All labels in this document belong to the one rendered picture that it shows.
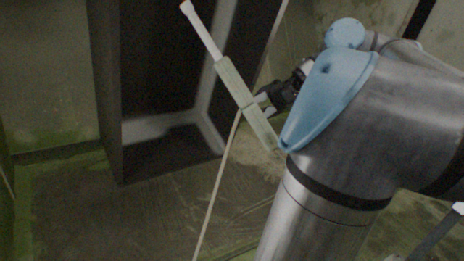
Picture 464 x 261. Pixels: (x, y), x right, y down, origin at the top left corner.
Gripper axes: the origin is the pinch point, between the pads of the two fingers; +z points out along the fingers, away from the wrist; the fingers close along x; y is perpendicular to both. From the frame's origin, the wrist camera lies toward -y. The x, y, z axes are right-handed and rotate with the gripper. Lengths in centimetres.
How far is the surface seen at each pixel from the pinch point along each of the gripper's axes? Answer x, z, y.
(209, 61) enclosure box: 21, -1, 71
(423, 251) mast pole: -125, -42, 42
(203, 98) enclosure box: 5, 13, 88
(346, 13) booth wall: -9, -133, 180
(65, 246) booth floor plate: -17, 116, 57
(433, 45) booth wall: -55, -143, 112
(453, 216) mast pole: -104, -59, 30
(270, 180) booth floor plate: -74, 7, 111
